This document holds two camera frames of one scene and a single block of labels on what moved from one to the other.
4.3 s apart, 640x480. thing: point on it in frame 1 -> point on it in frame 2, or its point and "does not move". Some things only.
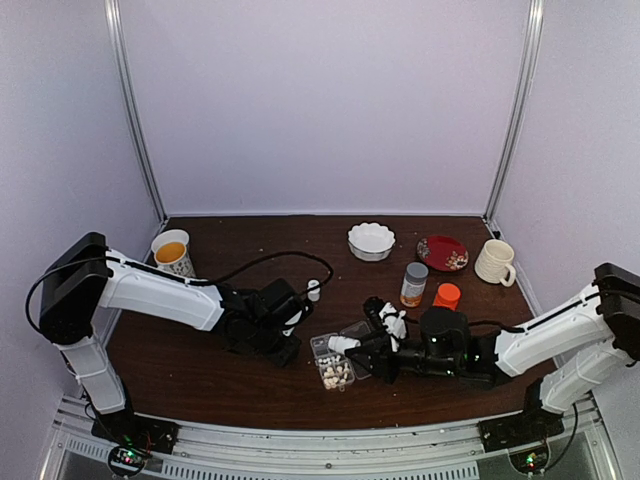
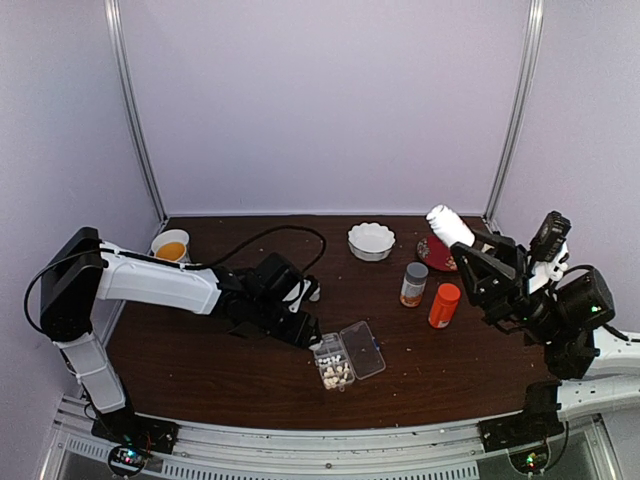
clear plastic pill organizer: x=337 y=370 does not move
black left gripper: x=285 y=355 -> x=300 y=333
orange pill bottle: x=448 y=295 does not move
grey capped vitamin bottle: x=414 y=283 does not move
